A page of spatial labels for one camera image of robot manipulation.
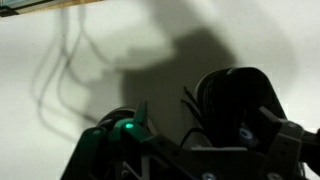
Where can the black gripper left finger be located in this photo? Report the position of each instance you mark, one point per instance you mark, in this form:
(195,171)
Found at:
(141,115)

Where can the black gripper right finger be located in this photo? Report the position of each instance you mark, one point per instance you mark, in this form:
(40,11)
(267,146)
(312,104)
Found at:
(268,125)

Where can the wooden base board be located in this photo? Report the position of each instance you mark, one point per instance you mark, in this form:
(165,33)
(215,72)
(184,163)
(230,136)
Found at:
(55,5)

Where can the green aluminium robot base frame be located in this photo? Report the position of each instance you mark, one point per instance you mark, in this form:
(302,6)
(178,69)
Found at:
(15,7)

